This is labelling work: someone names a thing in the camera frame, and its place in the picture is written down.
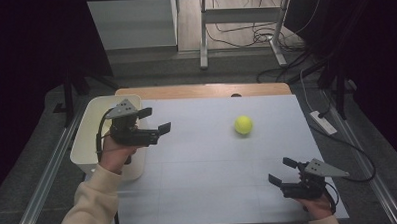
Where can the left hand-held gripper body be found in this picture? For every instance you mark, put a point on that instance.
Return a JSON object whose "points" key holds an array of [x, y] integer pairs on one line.
{"points": [[124, 109]]}

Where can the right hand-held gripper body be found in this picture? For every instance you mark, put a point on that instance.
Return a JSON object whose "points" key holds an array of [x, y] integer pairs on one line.
{"points": [[322, 169]]}

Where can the white plastic bin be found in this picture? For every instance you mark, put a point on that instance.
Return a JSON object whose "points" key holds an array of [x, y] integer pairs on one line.
{"points": [[87, 142]]}

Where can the yellow tennis ball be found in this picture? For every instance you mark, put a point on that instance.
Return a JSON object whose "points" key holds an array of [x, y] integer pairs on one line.
{"points": [[243, 124]]}

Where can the person's right hand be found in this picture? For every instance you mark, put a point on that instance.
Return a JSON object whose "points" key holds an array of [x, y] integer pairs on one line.
{"points": [[318, 206]]}

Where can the person's left hand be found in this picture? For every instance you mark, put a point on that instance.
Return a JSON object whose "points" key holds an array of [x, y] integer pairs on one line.
{"points": [[114, 158]]}

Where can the white table sheet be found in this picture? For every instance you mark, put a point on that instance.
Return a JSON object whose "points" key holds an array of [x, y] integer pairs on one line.
{"points": [[204, 152]]}

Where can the white power strip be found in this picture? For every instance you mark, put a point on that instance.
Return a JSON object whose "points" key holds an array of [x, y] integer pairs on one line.
{"points": [[323, 122]]}

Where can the black metal stand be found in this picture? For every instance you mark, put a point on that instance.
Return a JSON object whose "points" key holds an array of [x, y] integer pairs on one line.
{"points": [[68, 96], [341, 93]]}

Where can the black table grommet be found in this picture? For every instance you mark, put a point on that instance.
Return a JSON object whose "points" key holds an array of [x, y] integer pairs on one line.
{"points": [[236, 95]]}

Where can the white cabinet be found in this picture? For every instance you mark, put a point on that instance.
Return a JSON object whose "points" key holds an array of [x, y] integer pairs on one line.
{"points": [[133, 24]]}

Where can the metal floor rail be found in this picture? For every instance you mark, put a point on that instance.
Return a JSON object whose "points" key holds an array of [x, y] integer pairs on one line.
{"points": [[388, 202], [46, 181]]}

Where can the white metal desk frame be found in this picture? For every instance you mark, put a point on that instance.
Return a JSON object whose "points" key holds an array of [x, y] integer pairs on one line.
{"points": [[239, 15]]}

